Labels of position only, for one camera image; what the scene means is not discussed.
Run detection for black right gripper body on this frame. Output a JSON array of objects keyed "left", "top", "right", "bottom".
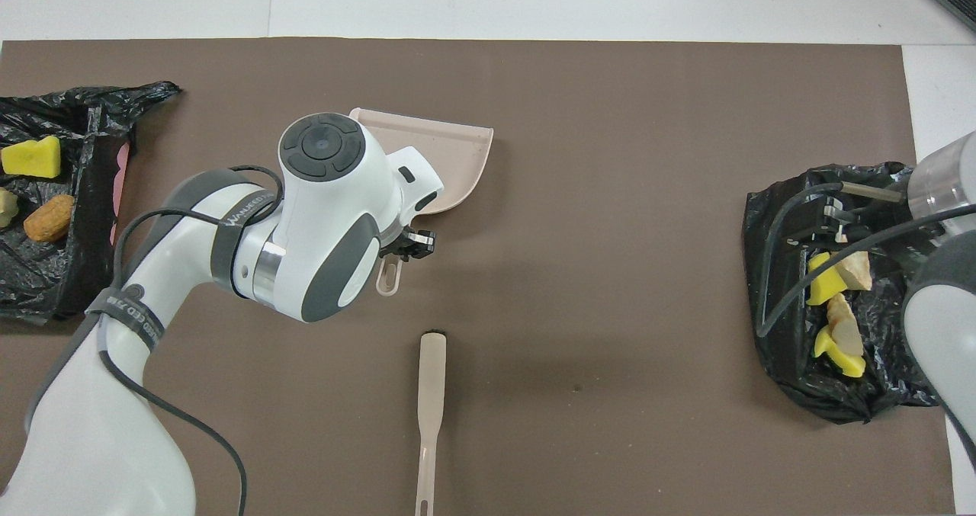
[{"left": 785, "top": 196, "right": 916, "bottom": 248}]

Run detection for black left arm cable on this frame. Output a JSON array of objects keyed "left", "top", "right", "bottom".
[{"left": 95, "top": 165, "right": 284, "bottom": 516}]

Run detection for black bag lining pink bin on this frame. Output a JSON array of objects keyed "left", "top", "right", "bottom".
[{"left": 0, "top": 81, "right": 182, "bottom": 322}]

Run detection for beige hand brush black bristles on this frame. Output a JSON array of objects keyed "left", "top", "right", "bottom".
[{"left": 415, "top": 331, "right": 448, "bottom": 516}]

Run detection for brown bread roll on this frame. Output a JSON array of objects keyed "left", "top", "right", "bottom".
[{"left": 23, "top": 194, "right": 75, "bottom": 243}]

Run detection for beige foam chunk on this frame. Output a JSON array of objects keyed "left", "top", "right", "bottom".
[
  {"left": 827, "top": 293, "right": 865, "bottom": 357},
  {"left": 835, "top": 251, "right": 873, "bottom": 291}
]

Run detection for beige plastic dustpan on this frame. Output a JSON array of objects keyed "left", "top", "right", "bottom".
[{"left": 349, "top": 107, "right": 495, "bottom": 297}]

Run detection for right black garbage bag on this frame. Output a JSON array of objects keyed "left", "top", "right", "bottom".
[{"left": 743, "top": 162, "right": 963, "bottom": 425}]

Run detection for pink plastic bin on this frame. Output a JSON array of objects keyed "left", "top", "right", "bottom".
[{"left": 109, "top": 141, "right": 130, "bottom": 246}]

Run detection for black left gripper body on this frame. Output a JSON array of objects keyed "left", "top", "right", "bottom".
[{"left": 380, "top": 230, "right": 416, "bottom": 262}]

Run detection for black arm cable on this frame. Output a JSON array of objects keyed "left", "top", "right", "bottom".
[
  {"left": 95, "top": 165, "right": 284, "bottom": 516},
  {"left": 755, "top": 182, "right": 976, "bottom": 340}
]

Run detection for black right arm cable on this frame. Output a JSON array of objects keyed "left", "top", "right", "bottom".
[{"left": 755, "top": 182, "right": 976, "bottom": 340}]

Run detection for brown table mat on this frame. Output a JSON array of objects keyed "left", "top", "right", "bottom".
[{"left": 0, "top": 38, "right": 955, "bottom": 516}]

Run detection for yellow sponge piece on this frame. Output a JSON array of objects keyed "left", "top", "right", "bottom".
[
  {"left": 806, "top": 252, "right": 848, "bottom": 307},
  {"left": 812, "top": 325, "right": 867, "bottom": 379},
  {"left": 0, "top": 136, "right": 62, "bottom": 180}
]

